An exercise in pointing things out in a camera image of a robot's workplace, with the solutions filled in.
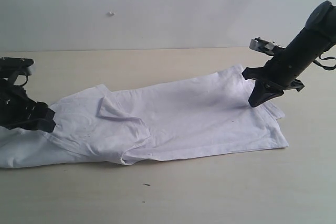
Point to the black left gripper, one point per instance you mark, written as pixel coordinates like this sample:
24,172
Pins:
19,111

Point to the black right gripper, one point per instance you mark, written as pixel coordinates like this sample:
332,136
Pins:
278,74

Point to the white t-shirt red lettering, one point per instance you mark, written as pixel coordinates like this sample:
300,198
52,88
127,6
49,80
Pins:
198,117

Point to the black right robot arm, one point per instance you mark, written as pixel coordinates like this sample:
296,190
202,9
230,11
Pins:
317,36

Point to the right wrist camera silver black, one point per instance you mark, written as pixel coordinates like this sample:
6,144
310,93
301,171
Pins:
269,48

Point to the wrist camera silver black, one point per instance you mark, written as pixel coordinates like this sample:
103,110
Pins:
269,48
10,65

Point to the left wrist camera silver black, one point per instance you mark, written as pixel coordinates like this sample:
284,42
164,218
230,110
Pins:
10,65

